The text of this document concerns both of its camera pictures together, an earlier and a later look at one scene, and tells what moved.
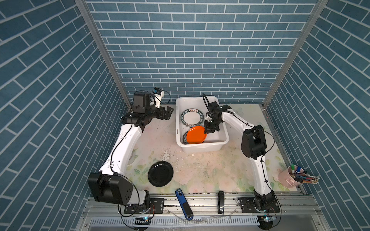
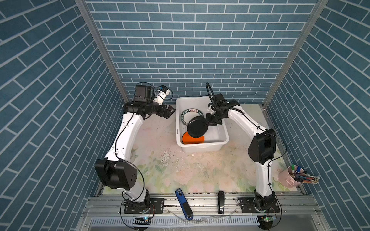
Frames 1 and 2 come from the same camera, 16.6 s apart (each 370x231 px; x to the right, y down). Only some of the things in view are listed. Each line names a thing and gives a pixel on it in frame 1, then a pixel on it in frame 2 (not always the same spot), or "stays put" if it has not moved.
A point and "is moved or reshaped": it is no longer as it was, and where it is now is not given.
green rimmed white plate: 192,117 stays put
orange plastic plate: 196,135 is moved or reshaped
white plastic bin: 215,141 stays put
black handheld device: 221,198 stays put
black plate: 160,173 to 197,126
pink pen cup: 293,176 stays put
